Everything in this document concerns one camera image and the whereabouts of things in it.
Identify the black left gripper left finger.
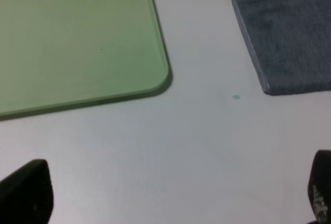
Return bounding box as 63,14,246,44
1,159,54,223

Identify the grey towel with orange stripe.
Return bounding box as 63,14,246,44
231,0,330,96

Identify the green plastic tray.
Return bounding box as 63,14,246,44
1,0,171,120

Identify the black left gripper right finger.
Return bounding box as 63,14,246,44
308,150,330,223

